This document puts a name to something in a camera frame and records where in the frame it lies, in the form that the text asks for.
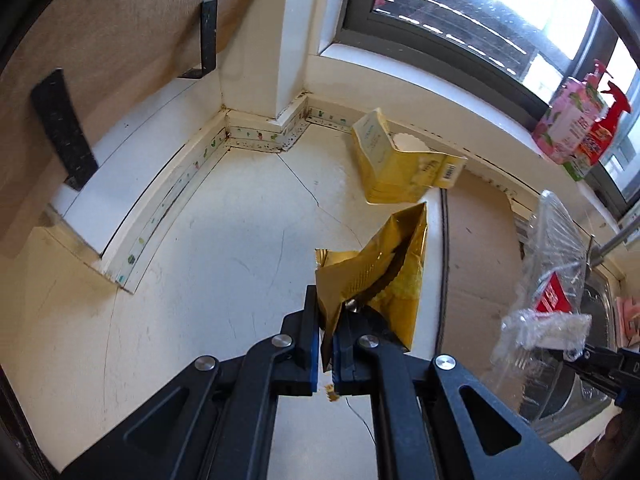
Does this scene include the black wall rack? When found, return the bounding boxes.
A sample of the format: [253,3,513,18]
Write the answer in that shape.
[30,0,218,192]

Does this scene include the clear plastic tray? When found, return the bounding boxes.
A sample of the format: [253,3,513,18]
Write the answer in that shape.
[490,189,596,423]

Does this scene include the red spray bottle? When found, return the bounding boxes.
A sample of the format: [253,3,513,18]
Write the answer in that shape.
[564,79,633,182]

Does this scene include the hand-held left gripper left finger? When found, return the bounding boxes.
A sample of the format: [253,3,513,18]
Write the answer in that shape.
[60,285,321,480]

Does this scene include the pink appliance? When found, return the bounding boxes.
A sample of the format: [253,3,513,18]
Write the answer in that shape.
[615,296,640,348]

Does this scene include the dark framed window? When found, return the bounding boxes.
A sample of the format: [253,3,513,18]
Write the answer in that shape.
[332,0,640,206]

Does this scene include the steel faucet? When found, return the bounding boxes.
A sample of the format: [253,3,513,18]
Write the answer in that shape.
[585,207,640,271]

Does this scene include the gold wrapper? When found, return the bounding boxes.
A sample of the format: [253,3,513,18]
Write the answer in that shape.
[314,202,430,403]

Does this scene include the yellow box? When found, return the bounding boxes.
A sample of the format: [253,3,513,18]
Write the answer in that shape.
[351,108,468,205]

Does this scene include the pink dish soap bottle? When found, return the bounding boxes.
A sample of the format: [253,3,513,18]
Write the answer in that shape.
[531,59,613,163]

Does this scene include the steel sink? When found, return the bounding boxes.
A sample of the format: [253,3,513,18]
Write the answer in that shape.
[515,200,626,426]

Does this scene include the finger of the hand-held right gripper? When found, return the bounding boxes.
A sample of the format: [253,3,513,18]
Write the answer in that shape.
[582,365,640,408]
[562,342,640,376]

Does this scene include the thin wire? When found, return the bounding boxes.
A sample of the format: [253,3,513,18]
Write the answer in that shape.
[345,395,378,443]

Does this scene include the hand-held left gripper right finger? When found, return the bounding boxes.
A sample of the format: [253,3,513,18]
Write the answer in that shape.
[332,305,581,480]

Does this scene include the cardboard sheet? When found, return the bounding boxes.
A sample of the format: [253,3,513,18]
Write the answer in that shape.
[440,170,531,356]

